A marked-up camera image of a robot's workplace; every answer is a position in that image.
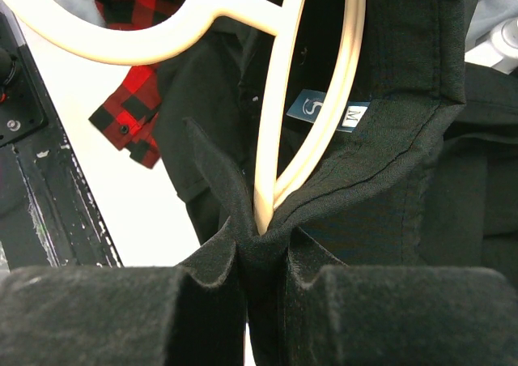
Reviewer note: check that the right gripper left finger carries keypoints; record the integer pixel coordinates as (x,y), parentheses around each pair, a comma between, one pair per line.
(189,314)

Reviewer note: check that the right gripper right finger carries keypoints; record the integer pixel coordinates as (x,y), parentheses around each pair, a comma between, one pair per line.
(335,314)

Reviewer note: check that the beige plastic hanger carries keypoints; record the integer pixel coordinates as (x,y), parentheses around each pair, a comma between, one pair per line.
(187,26)

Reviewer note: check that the red black plaid shirt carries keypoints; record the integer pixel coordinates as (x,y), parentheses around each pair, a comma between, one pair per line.
(128,116)

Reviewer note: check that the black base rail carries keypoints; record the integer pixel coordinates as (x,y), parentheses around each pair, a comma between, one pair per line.
(49,216)

